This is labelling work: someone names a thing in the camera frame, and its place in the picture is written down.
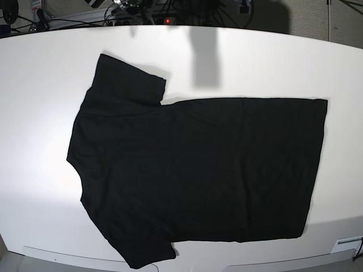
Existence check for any black T-shirt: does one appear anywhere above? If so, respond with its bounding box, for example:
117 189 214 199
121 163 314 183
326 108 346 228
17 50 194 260
67 54 328 269

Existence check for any black cable at table corner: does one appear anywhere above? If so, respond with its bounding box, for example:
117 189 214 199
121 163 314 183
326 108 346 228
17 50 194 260
352 237 363 261

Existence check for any black power strip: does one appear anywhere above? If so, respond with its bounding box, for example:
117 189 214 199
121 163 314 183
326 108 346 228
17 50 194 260
107 17 178 26

